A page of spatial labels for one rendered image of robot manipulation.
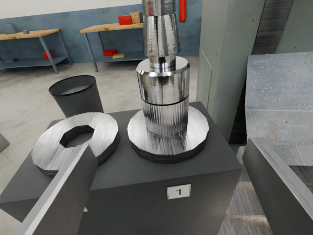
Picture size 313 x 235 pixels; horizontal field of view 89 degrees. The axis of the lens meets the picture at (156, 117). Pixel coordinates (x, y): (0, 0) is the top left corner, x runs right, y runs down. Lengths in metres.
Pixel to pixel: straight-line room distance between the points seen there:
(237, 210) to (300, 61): 0.44
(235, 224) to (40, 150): 0.32
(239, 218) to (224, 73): 0.39
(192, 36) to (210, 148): 4.27
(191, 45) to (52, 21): 3.47
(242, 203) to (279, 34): 0.43
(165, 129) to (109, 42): 4.57
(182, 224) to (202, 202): 0.06
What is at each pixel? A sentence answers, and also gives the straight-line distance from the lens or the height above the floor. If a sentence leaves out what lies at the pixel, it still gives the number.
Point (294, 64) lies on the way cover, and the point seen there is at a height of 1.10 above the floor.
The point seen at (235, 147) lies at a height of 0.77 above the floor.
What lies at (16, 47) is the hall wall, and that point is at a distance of 6.20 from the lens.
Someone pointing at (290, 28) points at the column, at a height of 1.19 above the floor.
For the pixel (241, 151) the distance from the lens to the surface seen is 0.56.
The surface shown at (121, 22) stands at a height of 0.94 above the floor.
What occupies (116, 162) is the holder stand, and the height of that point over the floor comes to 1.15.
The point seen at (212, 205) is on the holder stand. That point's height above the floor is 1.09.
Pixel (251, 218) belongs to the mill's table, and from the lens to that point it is 0.37.
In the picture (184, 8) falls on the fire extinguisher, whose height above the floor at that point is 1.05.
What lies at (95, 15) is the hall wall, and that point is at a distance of 4.71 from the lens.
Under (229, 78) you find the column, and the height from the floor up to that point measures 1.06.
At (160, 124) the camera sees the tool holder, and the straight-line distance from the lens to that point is 0.15.
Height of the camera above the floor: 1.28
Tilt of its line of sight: 37 degrees down
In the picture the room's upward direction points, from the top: 6 degrees counter-clockwise
